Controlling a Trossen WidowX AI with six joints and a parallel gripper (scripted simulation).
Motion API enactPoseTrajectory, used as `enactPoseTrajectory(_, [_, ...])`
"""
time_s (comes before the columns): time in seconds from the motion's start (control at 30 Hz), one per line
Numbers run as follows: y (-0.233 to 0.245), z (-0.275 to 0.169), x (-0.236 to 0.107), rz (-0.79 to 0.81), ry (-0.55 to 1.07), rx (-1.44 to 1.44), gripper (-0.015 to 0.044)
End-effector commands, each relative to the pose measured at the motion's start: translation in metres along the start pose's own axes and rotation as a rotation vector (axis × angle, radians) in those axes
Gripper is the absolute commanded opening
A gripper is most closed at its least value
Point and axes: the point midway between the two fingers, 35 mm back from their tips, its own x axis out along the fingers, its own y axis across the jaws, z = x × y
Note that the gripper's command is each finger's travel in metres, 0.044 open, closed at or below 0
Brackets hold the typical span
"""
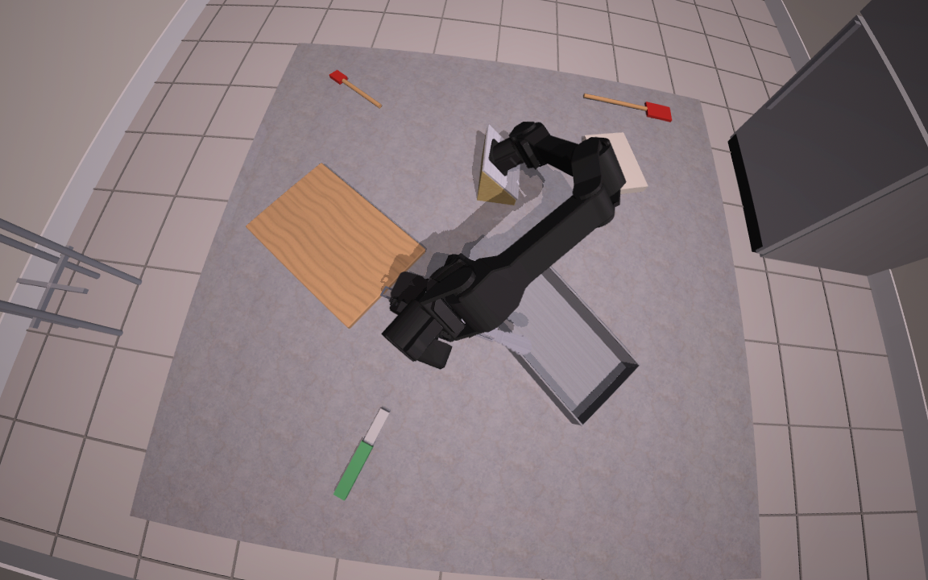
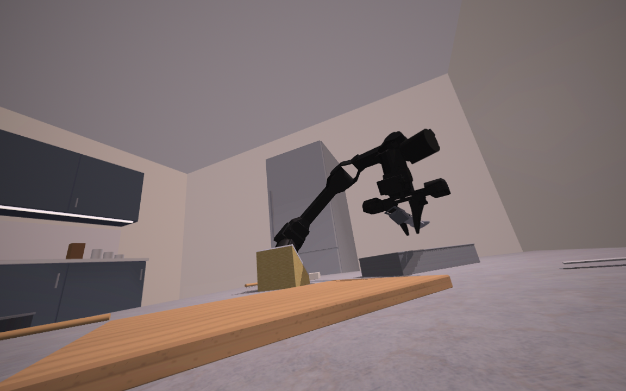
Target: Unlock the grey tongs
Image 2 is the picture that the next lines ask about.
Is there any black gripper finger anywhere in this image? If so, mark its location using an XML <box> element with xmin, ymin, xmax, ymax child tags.
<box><xmin>408</xmin><ymin>198</ymin><xmax>428</xmax><ymax>234</ymax></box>
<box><xmin>383</xmin><ymin>205</ymin><xmax>409</xmax><ymax>236</ymax></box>

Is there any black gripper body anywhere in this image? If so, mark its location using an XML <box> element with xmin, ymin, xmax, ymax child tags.
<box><xmin>362</xmin><ymin>166</ymin><xmax>451</xmax><ymax>215</ymax></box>

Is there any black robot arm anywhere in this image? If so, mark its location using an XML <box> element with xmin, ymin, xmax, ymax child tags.
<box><xmin>274</xmin><ymin>129</ymin><xmax>440</xmax><ymax>253</ymax></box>

